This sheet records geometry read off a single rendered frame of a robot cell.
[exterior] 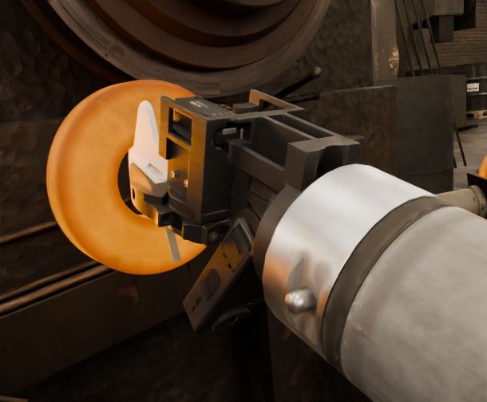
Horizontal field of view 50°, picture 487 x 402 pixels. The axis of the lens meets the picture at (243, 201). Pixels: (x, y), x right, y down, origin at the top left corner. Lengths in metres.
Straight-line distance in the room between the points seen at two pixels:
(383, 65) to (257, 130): 4.65
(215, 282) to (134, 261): 0.11
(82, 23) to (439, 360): 0.51
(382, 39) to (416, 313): 4.76
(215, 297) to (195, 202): 0.07
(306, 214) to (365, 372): 0.07
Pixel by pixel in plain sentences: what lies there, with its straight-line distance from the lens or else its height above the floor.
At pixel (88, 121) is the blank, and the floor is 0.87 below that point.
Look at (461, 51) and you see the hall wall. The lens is 12.75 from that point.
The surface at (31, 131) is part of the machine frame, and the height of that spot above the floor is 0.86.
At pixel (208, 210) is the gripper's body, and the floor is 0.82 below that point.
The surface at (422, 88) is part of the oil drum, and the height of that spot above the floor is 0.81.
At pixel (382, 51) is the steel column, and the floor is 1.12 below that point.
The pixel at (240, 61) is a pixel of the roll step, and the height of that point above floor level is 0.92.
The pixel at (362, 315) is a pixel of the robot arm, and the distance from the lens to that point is 0.20.
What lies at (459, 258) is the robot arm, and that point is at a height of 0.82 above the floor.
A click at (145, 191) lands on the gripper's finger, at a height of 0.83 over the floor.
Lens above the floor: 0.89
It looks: 12 degrees down
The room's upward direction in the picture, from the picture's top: 5 degrees counter-clockwise
